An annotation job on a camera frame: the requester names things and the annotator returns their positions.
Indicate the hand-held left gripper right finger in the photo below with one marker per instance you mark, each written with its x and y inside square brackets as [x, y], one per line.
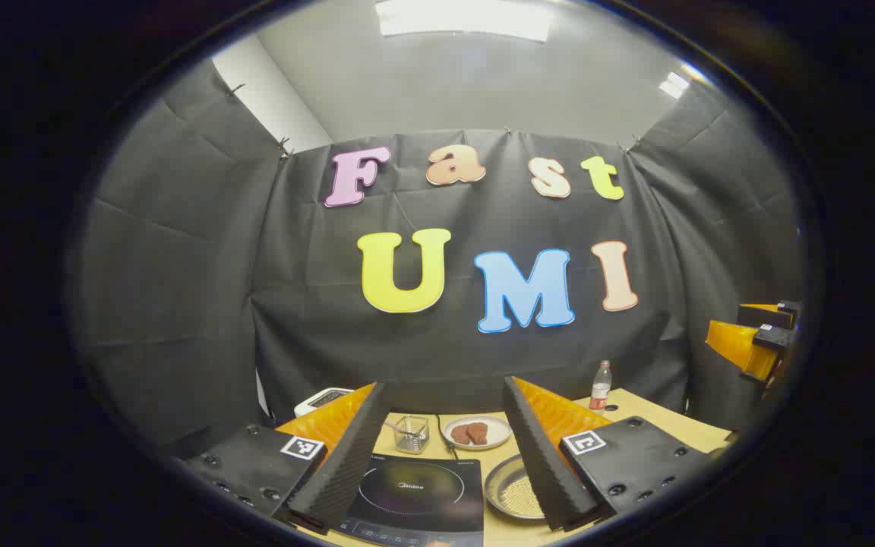
[544, 463]

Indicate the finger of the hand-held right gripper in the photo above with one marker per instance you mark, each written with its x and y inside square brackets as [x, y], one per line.
[768, 315]
[737, 346]

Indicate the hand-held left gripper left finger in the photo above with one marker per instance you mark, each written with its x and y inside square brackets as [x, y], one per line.
[346, 471]

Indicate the stainless steel pot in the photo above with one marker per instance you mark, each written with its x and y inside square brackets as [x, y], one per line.
[504, 486]

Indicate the black induction cooktop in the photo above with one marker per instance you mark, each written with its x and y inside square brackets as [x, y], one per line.
[422, 494]

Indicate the pile of yellow soybeans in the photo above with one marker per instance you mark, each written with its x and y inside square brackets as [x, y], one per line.
[525, 497]

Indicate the white round plate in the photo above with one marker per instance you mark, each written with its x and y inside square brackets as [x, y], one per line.
[498, 433]

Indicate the pink striped straw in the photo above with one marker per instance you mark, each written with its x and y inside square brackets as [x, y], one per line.
[396, 427]

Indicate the brown meat piece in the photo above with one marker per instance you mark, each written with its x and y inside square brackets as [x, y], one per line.
[478, 433]
[460, 434]

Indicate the white toaster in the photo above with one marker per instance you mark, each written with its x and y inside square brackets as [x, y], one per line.
[320, 399]

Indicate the clear bottle with red label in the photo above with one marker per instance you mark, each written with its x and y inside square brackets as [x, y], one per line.
[601, 391]

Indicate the black backdrop cloth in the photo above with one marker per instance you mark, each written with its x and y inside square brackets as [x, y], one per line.
[255, 266]

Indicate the small ceiling light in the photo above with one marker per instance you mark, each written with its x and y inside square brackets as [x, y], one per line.
[674, 84]

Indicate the long ceiling light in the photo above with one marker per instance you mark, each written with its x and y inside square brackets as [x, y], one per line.
[460, 19]

